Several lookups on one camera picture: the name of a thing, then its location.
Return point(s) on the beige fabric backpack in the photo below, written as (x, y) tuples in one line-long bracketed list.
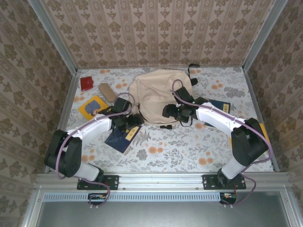
[(154, 94)]

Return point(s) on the tan glasses case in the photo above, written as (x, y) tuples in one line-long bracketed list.
[(106, 92)]

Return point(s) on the navy blue book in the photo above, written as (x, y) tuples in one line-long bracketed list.
[(221, 106), (120, 142)]

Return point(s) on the red wallet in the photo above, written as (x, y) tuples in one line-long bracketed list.
[(86, 84)]

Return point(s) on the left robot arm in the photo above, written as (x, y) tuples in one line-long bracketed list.
[(71, 156)]

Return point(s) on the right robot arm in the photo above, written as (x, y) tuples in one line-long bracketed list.
[(248, 144)]

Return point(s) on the floral tablecloth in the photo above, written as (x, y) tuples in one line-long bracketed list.
[(177, 151)]

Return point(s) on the grey metal panel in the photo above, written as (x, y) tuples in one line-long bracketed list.
[(161, 215)]

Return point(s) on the aluminium side rail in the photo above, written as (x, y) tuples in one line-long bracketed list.
[(255, 99), (68, 99)]

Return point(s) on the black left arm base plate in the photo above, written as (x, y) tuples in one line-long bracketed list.
[(113, 182)]

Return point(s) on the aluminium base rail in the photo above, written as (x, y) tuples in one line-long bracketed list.
[(161, 180)]

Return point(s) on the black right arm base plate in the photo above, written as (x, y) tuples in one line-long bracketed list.
[(208, 182)]

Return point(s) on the aluminium corner post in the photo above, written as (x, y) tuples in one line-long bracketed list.
[(54, 37), (262, 37)]

